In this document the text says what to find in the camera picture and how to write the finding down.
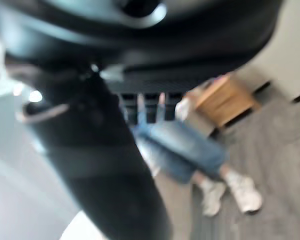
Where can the person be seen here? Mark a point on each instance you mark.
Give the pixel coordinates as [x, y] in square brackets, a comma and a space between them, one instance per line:
[180, 152]

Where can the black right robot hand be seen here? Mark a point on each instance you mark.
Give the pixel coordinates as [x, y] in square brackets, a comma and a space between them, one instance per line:
[95, 140]

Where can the wooden bedside cabinet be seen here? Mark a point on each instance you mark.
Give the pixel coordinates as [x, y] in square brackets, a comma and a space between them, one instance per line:
[227, 100]

